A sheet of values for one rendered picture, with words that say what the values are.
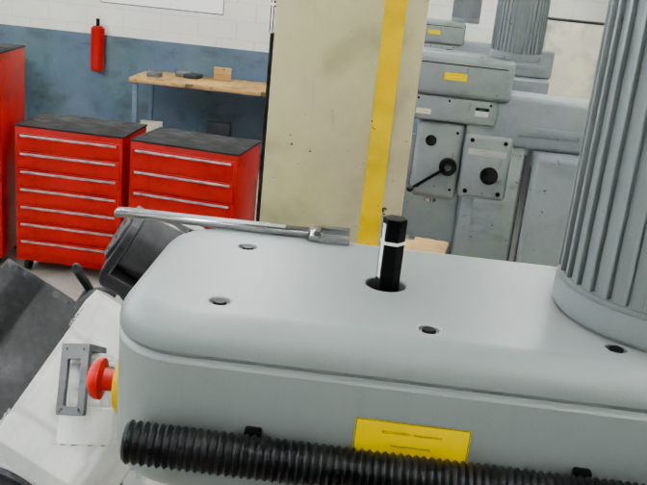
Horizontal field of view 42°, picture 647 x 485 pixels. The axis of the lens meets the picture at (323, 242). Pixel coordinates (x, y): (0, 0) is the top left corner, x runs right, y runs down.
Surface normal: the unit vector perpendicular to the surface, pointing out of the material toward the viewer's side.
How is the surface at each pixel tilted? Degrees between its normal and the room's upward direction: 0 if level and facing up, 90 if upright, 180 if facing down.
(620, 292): 90
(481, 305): 0
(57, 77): 90
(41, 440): 59
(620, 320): 90
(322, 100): 90
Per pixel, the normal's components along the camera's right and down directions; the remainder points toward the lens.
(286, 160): -0.07, 0.29
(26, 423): 0.16, -0.22
